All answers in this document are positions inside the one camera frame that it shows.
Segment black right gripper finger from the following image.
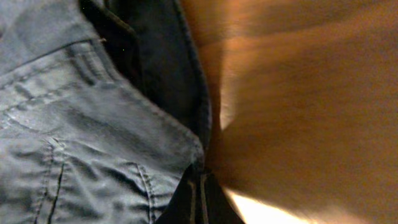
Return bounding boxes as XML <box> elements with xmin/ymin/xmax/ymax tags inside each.
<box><xmin>155</xmin><ymin>165</ymin><xmax>244</xmax><ymax>224</ymax></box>

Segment dark blue denim shorts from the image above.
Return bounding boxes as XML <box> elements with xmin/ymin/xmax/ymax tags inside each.
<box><xmin>1</xmin><ymin>1</ymin><xmax>211</xmax><ymax>223</ymax></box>

